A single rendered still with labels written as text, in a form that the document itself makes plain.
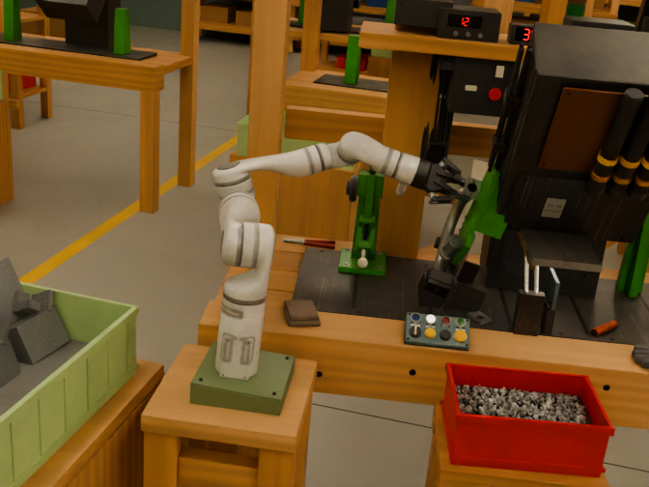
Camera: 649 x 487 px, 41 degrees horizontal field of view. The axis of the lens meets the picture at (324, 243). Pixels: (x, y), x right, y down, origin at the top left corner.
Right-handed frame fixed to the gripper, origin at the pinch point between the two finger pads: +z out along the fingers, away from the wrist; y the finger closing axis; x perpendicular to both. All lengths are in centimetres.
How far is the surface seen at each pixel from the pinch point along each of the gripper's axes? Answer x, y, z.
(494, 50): -13.2, 34.2, -5.1
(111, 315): 4, -61, -70
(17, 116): 444, 177, -267
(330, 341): 1, -50, -21
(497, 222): -5.4, -8.4, 8.7
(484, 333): 1.8, -34.5, 14.1
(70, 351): 8, -71, -76
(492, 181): -12.7, -2.3, 2.8
